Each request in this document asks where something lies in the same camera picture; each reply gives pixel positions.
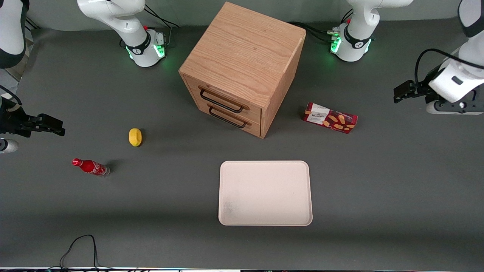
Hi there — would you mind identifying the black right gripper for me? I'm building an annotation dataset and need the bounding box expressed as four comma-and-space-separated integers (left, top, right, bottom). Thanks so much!
0, 98, 66, 138

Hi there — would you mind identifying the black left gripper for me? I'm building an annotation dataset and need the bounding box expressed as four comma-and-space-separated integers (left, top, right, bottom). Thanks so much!
393, 68, 444, 104

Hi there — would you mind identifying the red cookie box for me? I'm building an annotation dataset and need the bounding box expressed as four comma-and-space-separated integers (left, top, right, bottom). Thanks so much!
302, 102, 358, 134

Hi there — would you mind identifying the cream plastic tray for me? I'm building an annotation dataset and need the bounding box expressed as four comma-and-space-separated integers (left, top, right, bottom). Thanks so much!
218, 161, 313, 227

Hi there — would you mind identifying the red cola bottle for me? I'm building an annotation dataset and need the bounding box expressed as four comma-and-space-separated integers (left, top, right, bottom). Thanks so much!
72, 158, 110, 177

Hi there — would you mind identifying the yellow lemon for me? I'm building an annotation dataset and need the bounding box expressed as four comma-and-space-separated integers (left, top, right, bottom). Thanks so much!
129, 128, 143, 147

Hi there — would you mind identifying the wooden drawer cabinet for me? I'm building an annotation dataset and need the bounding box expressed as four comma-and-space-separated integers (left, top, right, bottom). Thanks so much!
178, 2, 307, 139

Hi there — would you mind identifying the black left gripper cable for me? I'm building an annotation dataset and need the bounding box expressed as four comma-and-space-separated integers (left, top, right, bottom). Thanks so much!
414, 48, 484, 87

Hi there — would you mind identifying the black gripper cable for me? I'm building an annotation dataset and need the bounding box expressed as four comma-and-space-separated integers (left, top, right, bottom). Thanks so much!
414, 48, 484, 87
0, 85, 22, 106

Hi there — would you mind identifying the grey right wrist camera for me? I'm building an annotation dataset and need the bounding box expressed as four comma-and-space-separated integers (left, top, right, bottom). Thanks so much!
0, 139, 19, 154

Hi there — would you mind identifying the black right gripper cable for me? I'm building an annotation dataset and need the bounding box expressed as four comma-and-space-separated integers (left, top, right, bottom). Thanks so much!
0, 85, 22, 106

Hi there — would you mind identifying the black looped cable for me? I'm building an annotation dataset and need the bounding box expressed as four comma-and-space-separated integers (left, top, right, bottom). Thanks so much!
59, 234, 114, 271

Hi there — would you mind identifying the black left arm base cable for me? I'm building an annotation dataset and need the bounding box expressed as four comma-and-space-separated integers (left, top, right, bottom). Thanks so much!
288, 8, 354, 44

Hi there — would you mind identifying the black arm base cable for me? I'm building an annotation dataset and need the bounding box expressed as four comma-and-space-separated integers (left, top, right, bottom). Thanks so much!
288, 8, 354, 44
144, 4, 180, 48

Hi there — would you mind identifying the black right arm base cable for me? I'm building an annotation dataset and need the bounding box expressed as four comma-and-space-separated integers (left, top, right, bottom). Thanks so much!
144, 4, 180, 48

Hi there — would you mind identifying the wooden drawer with black handle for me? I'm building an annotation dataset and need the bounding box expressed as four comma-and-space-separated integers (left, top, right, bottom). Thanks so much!
185, 77, 262, 123
196, 99, 262, 137

